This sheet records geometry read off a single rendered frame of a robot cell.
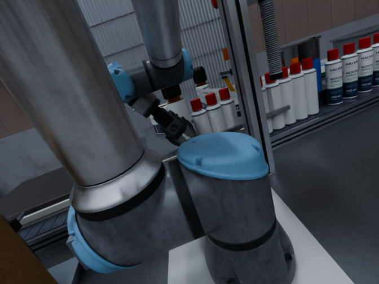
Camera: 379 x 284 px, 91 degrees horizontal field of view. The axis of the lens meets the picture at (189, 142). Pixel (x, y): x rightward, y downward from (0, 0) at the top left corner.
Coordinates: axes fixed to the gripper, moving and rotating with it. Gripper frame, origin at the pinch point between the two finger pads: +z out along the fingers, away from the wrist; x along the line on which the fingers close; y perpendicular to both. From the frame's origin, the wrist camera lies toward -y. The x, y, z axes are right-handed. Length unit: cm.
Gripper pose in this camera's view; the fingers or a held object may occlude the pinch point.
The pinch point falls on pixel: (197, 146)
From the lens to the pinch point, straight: 63.3
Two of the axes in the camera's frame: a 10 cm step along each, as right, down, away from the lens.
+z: 7.2, 5.9, 3.7
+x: -6.5, 7.6, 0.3
